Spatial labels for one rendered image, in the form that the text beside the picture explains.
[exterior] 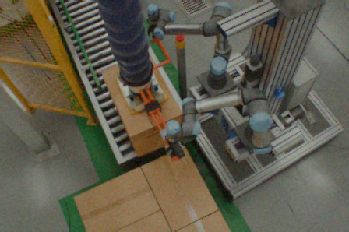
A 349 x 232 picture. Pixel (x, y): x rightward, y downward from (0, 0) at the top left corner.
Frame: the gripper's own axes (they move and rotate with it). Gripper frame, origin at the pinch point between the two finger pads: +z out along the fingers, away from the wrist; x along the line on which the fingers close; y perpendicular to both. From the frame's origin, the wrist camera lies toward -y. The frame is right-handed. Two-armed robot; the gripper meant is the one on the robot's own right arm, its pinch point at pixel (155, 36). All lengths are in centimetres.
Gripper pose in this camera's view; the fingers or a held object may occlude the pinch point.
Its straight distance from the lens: 290.1
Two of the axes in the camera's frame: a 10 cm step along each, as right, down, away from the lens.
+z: 0.7, 4.2, 9.1
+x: 9.1, -4.0, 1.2
